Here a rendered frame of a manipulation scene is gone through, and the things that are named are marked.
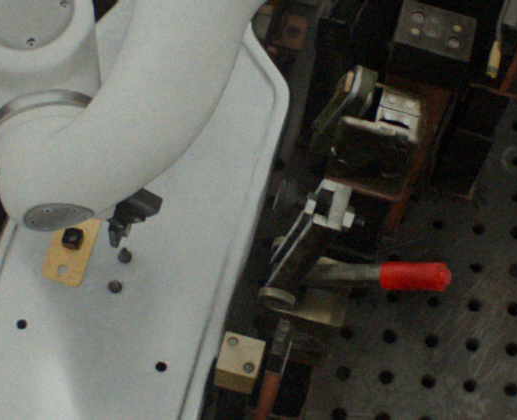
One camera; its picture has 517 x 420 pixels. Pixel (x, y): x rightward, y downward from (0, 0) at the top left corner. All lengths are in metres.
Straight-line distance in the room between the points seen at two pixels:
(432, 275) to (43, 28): 0.37
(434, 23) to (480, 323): 0.46
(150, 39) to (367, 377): 0.75
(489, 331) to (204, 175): 0.46
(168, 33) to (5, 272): 0.44
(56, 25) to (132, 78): 0.08
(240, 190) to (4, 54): 0.42
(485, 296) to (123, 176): 0.77
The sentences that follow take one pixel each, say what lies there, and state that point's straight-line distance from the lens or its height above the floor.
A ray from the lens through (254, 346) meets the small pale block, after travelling 0.98.
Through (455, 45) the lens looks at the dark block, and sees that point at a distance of 1.07.
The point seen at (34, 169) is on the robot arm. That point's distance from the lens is 0.73.
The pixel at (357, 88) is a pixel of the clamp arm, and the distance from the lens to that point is 1.04.
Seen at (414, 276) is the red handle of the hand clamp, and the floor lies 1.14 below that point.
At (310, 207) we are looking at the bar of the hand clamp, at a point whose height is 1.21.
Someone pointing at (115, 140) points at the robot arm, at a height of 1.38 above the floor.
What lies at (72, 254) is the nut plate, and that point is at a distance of 1.07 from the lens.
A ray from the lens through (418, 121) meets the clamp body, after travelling 1.07.
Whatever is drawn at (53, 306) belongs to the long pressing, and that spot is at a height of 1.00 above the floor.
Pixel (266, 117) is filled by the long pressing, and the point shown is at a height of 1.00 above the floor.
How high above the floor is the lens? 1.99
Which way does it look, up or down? 66 degrees down
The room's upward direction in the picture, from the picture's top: 9 degrees clockwise
